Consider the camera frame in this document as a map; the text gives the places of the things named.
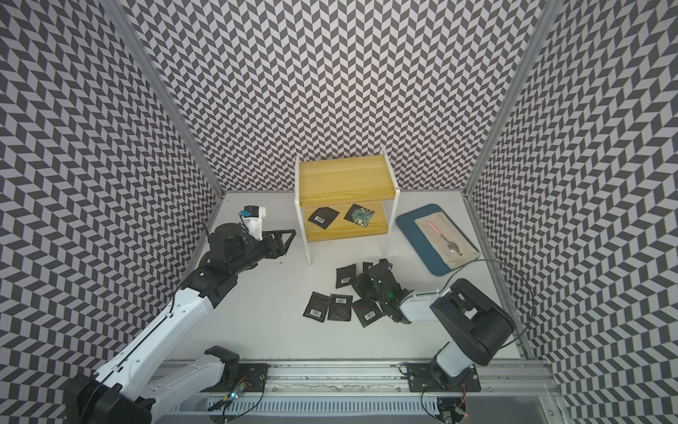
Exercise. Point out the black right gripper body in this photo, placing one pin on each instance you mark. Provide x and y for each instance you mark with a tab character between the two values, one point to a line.
379	297

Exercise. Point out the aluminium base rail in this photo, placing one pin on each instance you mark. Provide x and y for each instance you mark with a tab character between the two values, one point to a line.
317	388

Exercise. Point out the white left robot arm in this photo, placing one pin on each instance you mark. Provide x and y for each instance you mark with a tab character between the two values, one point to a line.
123	390

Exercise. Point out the beige cloth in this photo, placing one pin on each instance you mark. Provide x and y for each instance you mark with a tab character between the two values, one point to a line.
452	233

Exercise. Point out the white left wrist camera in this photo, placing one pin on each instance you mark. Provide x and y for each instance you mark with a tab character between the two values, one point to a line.
252	218

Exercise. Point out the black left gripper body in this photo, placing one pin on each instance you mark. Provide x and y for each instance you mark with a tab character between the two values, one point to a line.
259	249

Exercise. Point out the pink handled metal spoon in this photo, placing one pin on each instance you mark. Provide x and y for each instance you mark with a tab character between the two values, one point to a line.
452	246

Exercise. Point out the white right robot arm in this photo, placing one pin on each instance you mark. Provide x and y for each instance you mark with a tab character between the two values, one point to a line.
478	327

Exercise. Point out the wooden shelf white frame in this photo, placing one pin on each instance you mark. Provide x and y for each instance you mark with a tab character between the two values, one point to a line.
339	184

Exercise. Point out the green tea bag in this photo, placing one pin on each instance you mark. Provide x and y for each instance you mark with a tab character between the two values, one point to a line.
359	215

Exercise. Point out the blue tray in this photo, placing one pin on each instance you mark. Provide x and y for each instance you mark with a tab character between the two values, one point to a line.
405	223

